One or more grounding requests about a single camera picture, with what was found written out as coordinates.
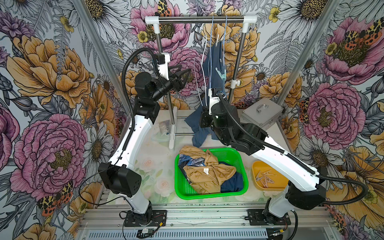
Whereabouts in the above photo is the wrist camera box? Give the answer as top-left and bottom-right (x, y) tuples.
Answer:
(155, 53), (171, 81)
(208, 88), (223, 115)

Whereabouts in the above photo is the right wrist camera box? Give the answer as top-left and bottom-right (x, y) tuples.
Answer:
(208, 88), (223, 115)

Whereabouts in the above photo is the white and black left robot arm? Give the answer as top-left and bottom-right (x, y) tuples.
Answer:
(98, 48), (191, 226)

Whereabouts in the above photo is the crumpled plastic packet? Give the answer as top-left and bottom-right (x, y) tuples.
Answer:
(159, 120), (172, 137)

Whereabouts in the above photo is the teal plastic clothespin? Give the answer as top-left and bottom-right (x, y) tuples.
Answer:
(215, 68), (227, 82)

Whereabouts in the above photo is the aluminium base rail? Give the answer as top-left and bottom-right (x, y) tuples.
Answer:
(76, 203), (342, 240)

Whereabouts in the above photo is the light blue t-shirt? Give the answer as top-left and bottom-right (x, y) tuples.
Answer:
(185, 42), (226, 148)

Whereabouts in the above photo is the blue hanger of light shirt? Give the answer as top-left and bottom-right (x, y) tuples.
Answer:
(209, 14), (215, 89)

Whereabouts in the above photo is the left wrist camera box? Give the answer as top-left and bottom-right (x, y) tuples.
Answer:
(155, 53), (171, 81)

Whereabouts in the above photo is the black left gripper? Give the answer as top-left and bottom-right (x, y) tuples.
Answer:
(152, 63), (192, 101)

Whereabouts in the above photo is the metal clothes rack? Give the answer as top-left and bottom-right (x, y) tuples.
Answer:
(145, 15), (258, 150)

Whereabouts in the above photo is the green perforated plastic basket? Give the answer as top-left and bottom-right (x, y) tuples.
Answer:
(175, 146), (249, 200)

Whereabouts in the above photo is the tan tank top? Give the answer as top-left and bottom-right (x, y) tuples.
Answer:
(178, 146), (236, 195)

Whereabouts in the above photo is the dark blue t-shirt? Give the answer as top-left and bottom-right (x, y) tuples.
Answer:
(221, 170), (244, 193)

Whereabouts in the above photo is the yellow plastic tray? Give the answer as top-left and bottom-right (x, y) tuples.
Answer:
(252, 161), (289, 191)

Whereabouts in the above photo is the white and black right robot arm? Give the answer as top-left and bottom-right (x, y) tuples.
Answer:
(200, 88), (369, 225)

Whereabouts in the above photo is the silver metal case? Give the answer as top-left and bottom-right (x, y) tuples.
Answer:
(240, 98), (283, 131)

